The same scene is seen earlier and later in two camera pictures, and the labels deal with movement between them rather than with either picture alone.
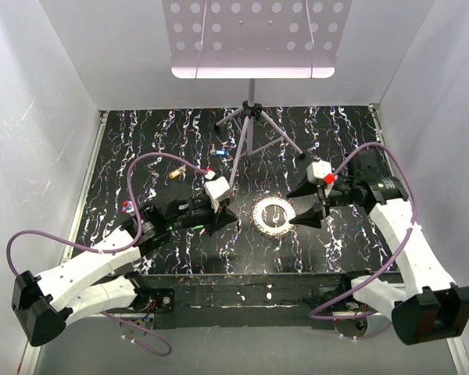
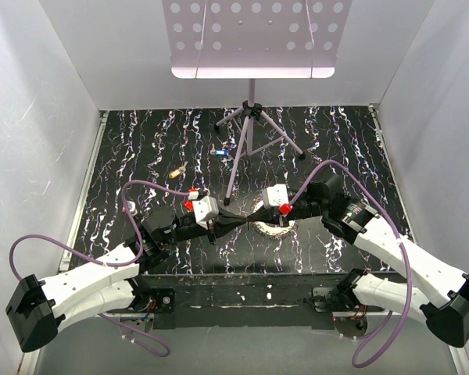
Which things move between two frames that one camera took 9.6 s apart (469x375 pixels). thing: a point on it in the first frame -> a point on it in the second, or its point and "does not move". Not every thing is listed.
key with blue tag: (218, 151) does not move
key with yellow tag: (178, 173) does not move
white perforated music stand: (255, 40) does not move
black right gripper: (310, 217) -> (268, 216)
